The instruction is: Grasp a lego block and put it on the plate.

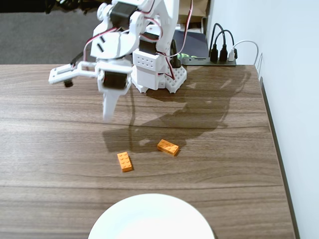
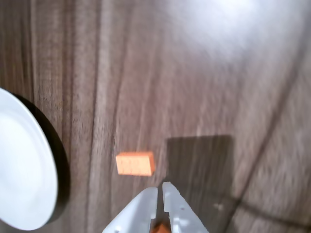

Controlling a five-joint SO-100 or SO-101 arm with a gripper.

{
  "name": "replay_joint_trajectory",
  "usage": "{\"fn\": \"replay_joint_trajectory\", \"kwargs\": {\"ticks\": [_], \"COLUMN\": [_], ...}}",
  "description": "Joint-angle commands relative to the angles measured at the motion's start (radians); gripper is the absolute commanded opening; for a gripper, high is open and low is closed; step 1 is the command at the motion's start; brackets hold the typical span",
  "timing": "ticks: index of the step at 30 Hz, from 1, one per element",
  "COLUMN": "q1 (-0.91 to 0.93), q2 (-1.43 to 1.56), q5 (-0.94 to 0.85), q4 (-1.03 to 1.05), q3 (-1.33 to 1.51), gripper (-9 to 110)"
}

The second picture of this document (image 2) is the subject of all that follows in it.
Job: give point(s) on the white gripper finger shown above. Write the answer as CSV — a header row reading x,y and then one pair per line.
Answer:
x,y
181,213
138,211

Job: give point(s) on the white round plate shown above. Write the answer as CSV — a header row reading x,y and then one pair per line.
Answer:
x,y
22,157

